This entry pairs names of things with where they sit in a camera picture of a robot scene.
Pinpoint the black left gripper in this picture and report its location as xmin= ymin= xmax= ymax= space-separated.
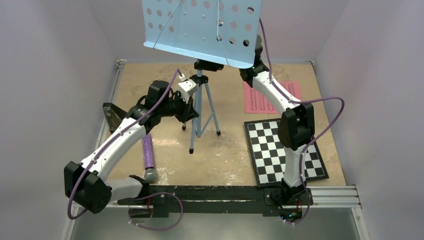
xmin=159 ymin=90 xmax=199 ymax=124

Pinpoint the purple glitter microphone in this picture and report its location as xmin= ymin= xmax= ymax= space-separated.
xmin=142 ymin=133 xmax=158 ymax=183

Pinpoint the black metronome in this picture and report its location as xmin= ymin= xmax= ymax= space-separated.
xmin=102 ymin=102 xmax=128 ymax=134

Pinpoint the light blue music stand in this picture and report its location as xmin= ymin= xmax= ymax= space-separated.
xmin=141 ymin=0 xmax=263 ymax=155

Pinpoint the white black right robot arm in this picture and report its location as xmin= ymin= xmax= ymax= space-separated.
xmin=239 ymin=35 xmax=315 ymax=204

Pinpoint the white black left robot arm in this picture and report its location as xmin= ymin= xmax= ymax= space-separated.
xmin=64 ymin=79 xmax=199 ymax=214

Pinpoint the black white chessboard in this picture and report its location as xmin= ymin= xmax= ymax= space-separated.
xmin=244 ymin=118 xmax=329 ymax=187

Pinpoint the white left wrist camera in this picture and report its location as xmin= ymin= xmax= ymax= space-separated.
xmin=177 ymin=74 xmax=199 ymax=104

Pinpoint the black base frame rail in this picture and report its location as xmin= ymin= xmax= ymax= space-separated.
xmin=117 ymin=185 xmax=313 ymax=219

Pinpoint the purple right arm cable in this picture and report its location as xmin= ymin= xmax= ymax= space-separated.
xmin=258 ymin=18 xmax=346 ymax=226

